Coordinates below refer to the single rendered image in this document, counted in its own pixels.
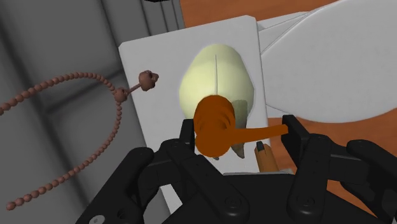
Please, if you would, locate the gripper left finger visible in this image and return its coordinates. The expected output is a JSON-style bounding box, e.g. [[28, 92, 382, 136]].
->
[[75, 118, 251, 224]]

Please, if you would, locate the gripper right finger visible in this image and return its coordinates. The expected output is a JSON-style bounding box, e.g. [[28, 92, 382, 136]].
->
[[281, 115, 397, 224]]

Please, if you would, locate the orange marker with black tip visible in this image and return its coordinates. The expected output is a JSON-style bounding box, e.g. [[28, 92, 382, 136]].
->
[[254, 141, 280, 173]]

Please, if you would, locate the orange wooden honey dipper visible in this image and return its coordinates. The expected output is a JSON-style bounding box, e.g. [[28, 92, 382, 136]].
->
[[193, 94, 290, 158]]

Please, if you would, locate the white toilet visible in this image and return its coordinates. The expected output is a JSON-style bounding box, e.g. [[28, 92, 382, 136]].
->
[[118, 0, 397, 215]]

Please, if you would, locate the pale yellow bulb shaped object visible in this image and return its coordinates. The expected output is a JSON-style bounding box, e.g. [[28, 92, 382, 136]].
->
[[179, 43, 256, 161]]

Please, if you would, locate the brown bead necklace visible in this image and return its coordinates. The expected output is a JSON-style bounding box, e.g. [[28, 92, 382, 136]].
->
[[0, 69, 160, 211]]

